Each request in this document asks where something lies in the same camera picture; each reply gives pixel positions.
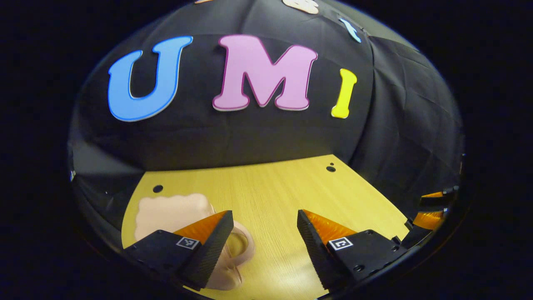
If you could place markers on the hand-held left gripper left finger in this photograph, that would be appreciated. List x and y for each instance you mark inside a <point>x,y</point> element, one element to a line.
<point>214,248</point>

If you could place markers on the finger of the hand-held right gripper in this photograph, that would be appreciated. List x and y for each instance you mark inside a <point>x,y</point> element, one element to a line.
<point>429,221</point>
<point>437,199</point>

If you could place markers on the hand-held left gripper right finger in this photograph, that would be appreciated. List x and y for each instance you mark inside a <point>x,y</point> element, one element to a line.
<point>312,241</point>

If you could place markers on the black backdrop cloth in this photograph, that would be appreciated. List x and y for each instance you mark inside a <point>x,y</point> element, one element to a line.
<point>250,137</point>

